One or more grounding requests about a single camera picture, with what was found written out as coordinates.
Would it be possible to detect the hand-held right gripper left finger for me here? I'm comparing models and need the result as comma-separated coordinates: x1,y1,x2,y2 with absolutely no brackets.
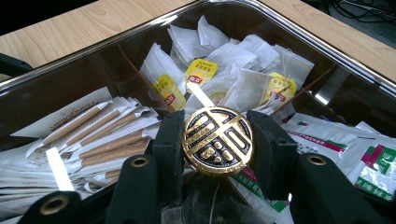
151,110,187,206

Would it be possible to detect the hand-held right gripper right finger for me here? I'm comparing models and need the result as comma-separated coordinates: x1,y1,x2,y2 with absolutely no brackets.
247,110,302,202

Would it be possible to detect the dark compartment box chrome rim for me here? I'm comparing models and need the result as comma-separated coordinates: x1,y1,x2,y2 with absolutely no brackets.
0,0,396,224

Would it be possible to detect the pile of paper-wrapped stirrer sticks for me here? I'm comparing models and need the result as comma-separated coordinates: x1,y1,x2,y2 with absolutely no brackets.
0,87,163,218

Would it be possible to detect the pile of white tea bags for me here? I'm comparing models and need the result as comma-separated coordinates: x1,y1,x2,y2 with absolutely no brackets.
138,14,316,115

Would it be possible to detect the bundle of floor cables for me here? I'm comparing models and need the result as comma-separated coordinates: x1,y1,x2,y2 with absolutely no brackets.
326,0,396,23

